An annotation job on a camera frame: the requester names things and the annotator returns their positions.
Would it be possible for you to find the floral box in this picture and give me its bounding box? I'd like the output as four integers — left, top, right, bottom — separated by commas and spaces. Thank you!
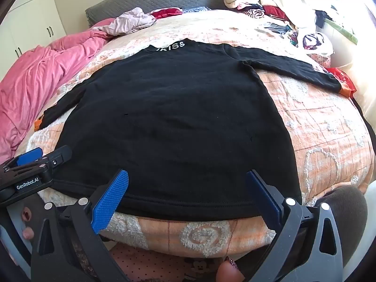
307, 51, 333, 70

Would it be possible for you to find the person's dark trouser leg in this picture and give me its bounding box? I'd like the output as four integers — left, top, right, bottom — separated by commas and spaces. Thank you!
302, 185, 369, 282

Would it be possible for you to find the pink duvet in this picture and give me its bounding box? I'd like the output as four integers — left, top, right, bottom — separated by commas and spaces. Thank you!
0, 25, 116, 165

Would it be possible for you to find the orange checked fluffy blanket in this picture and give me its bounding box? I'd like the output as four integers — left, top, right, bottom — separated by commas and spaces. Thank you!
26, 9, 376, 260

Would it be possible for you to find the person's left hand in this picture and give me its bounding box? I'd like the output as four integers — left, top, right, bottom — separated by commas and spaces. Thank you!
20, 206, 36, 240

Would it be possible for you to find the dark clothing on sill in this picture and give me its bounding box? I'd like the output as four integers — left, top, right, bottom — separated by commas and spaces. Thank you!
314, 10, 333, 27

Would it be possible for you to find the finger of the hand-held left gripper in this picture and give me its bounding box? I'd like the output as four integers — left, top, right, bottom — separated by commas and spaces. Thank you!
15, 148, 44, 166
44, 145, 73, 167

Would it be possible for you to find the red garment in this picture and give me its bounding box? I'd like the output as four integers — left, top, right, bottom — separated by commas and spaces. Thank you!
150, 7, 183, 20

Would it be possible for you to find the dark bed frame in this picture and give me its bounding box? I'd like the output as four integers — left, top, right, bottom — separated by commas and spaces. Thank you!
351, 96, 376, 153

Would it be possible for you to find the black sweater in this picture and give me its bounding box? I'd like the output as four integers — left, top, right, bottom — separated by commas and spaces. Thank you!
35, 38, 343, 222

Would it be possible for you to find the white bag of clothes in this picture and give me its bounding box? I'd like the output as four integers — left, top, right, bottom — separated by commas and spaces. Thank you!
294, 31, 335, 57

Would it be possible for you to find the red plastic bag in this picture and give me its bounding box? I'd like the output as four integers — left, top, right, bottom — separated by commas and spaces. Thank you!
325, 67, 357, 99

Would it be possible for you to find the person's right hand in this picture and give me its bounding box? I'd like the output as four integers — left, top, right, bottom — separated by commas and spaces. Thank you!
216, 257, 246, 282

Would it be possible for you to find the blue patterned cloth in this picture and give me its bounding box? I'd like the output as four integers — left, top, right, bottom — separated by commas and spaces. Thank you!
184, 5, 211, 14

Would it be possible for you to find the lilac crumpled garment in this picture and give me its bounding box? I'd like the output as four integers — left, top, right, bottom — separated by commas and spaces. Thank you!
98, 7, 157, 36

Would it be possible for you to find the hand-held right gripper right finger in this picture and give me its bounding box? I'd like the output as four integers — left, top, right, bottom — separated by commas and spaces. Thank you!
246, 169, 344, 282

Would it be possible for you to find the white wardrobe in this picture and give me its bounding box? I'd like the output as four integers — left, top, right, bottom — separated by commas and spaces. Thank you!
0, 0, 67, 75

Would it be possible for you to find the pile of folded clothes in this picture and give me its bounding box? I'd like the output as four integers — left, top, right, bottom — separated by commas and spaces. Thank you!
222, 0, 301, 33

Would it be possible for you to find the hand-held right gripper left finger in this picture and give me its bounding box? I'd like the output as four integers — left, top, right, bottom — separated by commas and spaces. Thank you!
31, 169, 130, 282

